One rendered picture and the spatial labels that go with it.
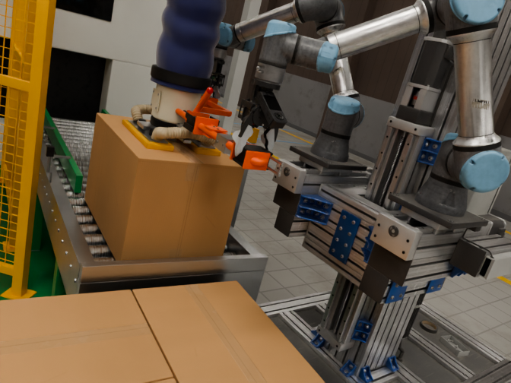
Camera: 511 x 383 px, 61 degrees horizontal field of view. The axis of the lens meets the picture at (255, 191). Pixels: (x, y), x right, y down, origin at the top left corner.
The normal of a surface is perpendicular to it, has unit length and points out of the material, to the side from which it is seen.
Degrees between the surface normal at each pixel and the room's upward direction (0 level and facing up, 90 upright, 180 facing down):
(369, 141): 90
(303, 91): 90
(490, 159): 97
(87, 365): 0
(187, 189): 90
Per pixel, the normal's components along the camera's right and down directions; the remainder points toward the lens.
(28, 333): 0.24, -0.92
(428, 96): 0.57, 0.38
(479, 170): -0.05, 0.40
